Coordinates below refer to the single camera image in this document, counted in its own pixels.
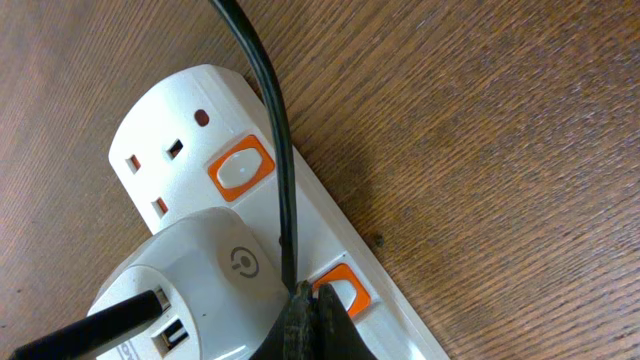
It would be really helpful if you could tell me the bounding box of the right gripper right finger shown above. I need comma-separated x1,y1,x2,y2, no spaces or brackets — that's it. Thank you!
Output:
314,284,376,360

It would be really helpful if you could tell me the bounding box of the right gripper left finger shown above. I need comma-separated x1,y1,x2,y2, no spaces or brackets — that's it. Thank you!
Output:
250,281,315,360

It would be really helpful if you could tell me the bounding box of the black USB charging cable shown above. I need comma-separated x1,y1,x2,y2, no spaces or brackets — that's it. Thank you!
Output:
7,0,300,360

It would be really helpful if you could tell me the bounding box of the white USB charger adapter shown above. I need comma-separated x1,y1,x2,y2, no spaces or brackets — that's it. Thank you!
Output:
89,207,288,359

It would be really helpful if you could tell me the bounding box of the white power strip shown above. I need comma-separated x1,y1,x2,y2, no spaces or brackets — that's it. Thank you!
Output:
108,65,445,359

